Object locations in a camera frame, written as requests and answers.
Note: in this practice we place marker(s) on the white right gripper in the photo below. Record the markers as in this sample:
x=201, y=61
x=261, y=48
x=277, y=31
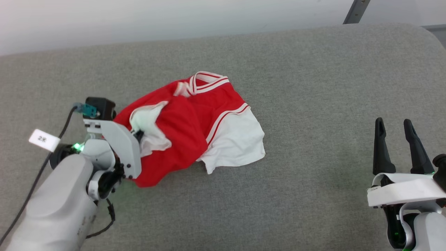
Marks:
x=404, y=190

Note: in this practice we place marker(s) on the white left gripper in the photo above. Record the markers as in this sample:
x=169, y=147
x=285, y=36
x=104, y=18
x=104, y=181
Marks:
x=122, y=146

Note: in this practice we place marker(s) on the red white Bulls jersey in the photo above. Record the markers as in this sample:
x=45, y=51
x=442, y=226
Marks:
x=188, y=125

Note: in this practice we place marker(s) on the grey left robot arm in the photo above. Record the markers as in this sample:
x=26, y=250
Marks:
x=52, y=209

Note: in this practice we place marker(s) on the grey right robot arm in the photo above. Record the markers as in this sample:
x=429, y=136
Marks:
x=428, y=230

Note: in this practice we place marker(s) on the grey metal bar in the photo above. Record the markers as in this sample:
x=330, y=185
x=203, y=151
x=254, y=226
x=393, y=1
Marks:
x=356, y=11

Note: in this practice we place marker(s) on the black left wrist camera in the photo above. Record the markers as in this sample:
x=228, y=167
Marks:
x=102, y=107

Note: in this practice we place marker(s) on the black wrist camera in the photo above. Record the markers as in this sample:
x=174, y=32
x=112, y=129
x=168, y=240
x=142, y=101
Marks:
x=440, y=170
x=102, y=107

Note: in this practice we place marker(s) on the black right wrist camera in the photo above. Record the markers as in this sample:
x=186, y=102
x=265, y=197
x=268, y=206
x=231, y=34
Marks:
x=440, y=170

